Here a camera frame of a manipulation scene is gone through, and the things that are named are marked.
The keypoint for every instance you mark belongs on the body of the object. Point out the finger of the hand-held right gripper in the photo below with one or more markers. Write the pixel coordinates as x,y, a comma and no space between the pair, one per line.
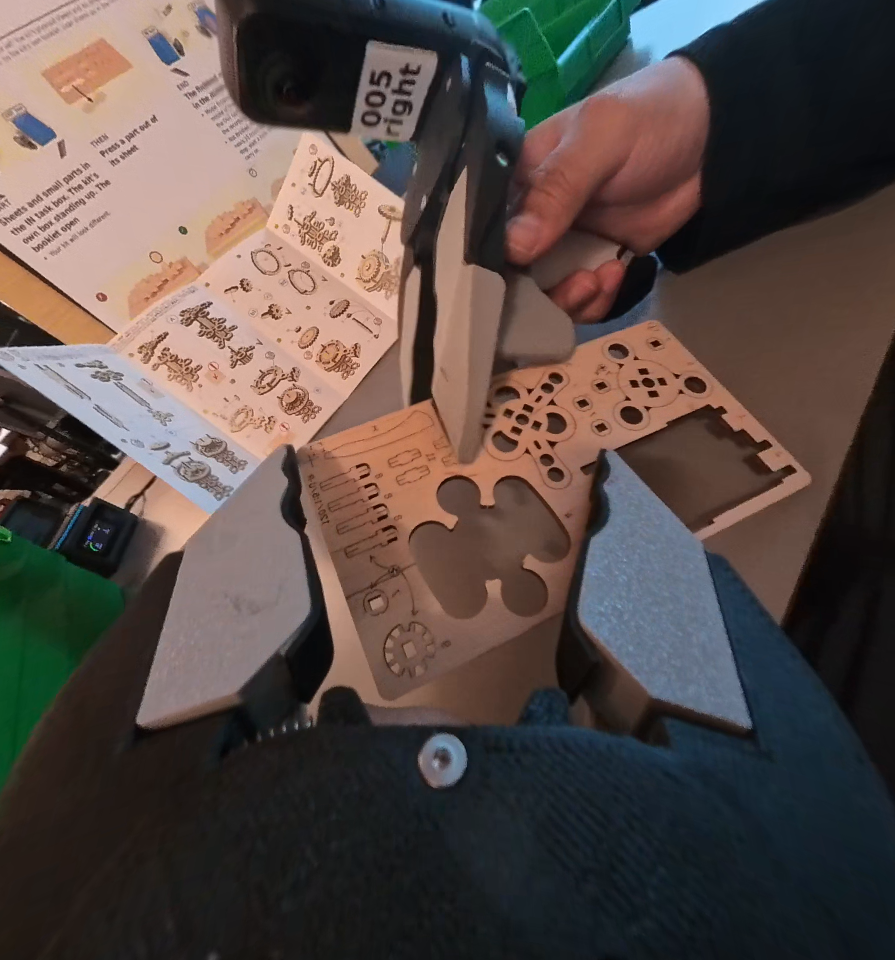
466,330
416,337

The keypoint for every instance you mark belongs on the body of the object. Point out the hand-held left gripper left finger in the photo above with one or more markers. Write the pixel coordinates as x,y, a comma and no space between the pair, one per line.
222,600

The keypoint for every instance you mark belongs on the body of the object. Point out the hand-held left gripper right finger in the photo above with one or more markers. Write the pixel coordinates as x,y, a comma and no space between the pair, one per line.
657,600

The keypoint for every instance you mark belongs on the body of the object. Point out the wooden parts sheet with cutouts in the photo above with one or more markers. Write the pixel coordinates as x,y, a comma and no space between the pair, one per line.
399,585

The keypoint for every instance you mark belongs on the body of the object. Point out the person's right forearm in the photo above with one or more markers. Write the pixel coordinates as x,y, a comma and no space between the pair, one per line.
792,112

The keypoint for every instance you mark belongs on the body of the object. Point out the person's right hand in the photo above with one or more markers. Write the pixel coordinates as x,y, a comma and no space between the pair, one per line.
627,165

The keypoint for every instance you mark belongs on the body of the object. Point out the black power bank with display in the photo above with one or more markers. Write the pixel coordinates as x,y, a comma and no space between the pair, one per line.
95,536

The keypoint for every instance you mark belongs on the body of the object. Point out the green plastic bin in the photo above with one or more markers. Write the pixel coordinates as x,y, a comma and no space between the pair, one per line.
35,637
537,45

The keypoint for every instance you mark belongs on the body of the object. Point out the white instruction poster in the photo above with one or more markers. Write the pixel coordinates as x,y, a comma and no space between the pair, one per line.
117,172

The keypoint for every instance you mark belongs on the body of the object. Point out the folded paper instruction booklet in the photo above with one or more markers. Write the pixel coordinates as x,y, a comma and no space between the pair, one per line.
192,352

